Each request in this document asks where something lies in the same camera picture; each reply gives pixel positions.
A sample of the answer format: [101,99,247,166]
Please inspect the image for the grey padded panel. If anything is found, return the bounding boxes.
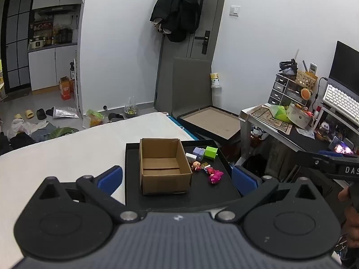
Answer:
[171,57,212,119]

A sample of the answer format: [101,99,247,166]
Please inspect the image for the black door lock handle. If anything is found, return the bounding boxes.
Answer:
[194,30,211,54]

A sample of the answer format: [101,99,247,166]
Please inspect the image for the clear plastic bag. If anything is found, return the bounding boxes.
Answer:
[124,97,138,118]

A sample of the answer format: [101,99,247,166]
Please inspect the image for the dark cloth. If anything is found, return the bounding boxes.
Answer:
[0,132,36,156]

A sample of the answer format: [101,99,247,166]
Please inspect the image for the white keyboard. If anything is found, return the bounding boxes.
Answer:
[322,84,359,119]

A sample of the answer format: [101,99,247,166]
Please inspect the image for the black framed brown board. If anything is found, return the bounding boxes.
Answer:
[177,105,242,141]

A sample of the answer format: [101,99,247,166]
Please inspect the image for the person's right hand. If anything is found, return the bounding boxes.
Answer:
[338,183,359,248]

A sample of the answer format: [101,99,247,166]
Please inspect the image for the black hanging coat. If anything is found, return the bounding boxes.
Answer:
[150,0,203,43]

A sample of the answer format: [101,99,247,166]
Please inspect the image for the orange carton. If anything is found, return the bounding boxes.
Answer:
[58,76,74,101]

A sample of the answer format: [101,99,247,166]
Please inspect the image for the green tissue pack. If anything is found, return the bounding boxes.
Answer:
[269,105,291,123]

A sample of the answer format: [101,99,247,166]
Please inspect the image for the grey door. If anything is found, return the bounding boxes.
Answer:
[154,0,229,113]

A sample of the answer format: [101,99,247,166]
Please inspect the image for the wicker basket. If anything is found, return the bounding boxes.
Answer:
[296,69,318,86]

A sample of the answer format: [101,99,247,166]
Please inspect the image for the green cube toy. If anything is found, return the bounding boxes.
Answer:
[204,146,219,161]

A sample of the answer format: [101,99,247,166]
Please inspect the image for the black tray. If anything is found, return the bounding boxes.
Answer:
[125,139,242,212]

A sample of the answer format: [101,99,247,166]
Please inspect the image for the black gadget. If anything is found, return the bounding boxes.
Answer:
[279,59,298,76]

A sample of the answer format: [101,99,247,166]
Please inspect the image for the silver foil bag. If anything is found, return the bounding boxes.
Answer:
[53,106,80,119]

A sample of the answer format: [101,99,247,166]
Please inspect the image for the green and orange snack bag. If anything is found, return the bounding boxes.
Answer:
[83,109,105,128]

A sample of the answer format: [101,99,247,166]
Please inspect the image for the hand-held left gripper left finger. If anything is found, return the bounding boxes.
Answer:
[38,166,141,223]

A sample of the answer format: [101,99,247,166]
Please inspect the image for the white plastic bag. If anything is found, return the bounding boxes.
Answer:
[7,118,49,139]

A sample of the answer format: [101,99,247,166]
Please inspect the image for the brown cardboard box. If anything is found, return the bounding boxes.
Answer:
[139,138,193,195]

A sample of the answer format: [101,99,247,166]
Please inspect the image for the round white tin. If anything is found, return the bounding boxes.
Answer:
[286,102,313,129]

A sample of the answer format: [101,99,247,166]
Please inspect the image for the black monitor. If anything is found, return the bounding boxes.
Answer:
[328,41,359,91]

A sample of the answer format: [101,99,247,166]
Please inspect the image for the patterned paper mat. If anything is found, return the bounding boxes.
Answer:
[248,105,294,135]

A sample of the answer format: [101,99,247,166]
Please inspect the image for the white kitchen cabinet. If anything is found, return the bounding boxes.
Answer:
[28,44,78,91]

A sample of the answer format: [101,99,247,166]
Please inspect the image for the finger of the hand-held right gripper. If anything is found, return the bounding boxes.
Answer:
[296,151,337,174]
[318,150,359,159]

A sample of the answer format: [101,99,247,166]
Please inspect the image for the black slippers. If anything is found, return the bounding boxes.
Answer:
[36,108,55,120]

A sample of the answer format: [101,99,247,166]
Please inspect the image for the panda figure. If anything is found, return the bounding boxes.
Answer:
[318,121,332,135]

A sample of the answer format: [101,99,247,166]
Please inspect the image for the yellow slippers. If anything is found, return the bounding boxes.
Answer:
[15,110,35,121]

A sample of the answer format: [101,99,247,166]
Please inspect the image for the grey drawer organizer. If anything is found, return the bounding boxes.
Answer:
[268,74,312,110]

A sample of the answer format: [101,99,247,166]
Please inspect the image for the phone with lit screen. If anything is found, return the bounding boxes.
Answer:
[328,136,354,155]

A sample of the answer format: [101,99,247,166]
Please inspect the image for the black desk mat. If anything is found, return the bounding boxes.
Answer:
[278,123,337,153]

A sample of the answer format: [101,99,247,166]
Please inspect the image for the black framed glass door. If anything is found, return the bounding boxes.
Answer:
[0,0,36,93]

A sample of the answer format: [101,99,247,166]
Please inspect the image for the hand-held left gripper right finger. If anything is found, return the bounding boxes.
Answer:
[216,166,323,223]

